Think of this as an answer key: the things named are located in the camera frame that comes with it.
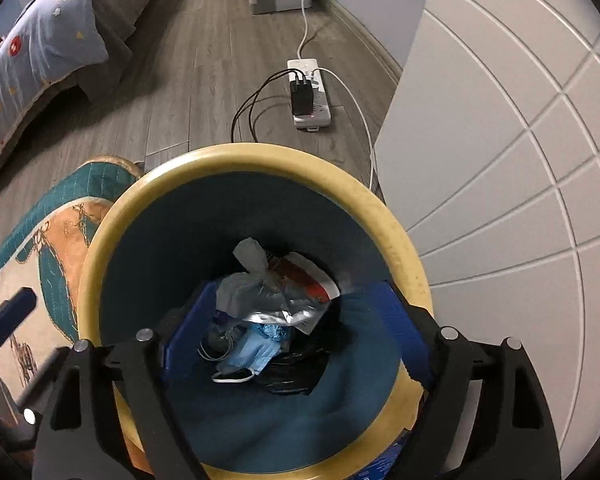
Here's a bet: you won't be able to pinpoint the quilted teal orange mat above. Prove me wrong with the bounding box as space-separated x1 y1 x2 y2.
0 156 146 431

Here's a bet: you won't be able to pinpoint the white charging cable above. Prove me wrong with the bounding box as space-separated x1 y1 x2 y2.
317 67 381 191

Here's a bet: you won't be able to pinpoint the white power strip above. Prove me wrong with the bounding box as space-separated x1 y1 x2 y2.
287 58 332 134

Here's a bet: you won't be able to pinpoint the white panelled wardrobe door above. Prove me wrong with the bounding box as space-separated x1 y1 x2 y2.
375 0 600 480

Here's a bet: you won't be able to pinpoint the black plastic bag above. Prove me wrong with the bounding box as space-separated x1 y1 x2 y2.
252 305 346 397

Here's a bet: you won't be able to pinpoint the white power cable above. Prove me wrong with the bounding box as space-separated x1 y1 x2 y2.
297 0 315 61

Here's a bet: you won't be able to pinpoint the white tissue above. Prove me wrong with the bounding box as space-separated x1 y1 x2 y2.
215 237 291 319

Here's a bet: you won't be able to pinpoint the black charger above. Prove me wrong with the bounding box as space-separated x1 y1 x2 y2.
289 70 315 117

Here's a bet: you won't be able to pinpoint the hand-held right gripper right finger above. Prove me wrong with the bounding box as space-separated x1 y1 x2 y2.
370 280 562 480

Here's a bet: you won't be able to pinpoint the wooden bed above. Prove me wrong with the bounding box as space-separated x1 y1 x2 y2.
0 0 178 196

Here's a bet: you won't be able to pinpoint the black cable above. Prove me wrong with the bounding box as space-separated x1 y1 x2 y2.
230 67 296 144

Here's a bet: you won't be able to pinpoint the yellow rimmed blue trash bin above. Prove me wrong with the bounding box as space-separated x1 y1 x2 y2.
78 142 435 480

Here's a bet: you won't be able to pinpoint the red white wrapper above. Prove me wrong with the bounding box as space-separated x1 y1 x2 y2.
267 252 342 306

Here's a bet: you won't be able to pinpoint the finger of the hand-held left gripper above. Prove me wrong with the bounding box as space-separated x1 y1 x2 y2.
0 287 37 348
17 346 79 414

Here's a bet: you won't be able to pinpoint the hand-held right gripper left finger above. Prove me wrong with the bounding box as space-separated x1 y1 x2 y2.
32 282 221 480

